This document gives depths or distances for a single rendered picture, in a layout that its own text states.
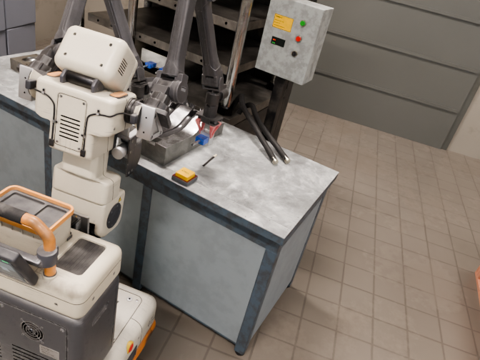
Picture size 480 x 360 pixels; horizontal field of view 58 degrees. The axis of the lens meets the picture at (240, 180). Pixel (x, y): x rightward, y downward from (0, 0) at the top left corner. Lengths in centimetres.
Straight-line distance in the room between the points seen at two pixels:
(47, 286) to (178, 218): 78
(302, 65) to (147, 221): 115
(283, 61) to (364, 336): 157
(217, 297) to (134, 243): 50
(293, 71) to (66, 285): 164
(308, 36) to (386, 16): 270
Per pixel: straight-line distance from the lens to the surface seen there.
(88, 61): 146
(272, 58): 251
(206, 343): 229
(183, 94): 153
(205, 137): 190
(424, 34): 511
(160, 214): 205
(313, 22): 240
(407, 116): 532
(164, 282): 227
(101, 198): 163
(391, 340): 269
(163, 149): 190
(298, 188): 200
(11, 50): 417
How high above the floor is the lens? 180
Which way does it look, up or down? 31 degrees down
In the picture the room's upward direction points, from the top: 14 degrees clockwise
